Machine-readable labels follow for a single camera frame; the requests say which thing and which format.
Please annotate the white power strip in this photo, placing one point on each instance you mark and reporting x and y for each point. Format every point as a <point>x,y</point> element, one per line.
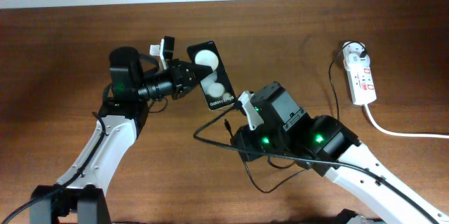
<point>357,64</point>

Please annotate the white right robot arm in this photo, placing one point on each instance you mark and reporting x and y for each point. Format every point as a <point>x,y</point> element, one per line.
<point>279,127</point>

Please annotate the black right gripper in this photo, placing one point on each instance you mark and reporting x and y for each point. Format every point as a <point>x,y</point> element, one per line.
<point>246,135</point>

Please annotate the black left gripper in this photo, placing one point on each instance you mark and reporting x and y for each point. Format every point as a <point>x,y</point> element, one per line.
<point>180,81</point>

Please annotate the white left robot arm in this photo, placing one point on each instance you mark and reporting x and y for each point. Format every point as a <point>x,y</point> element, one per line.
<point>122,116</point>

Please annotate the black Galaxy smartphone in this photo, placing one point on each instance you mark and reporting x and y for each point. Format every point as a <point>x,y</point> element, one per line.
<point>216,87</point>

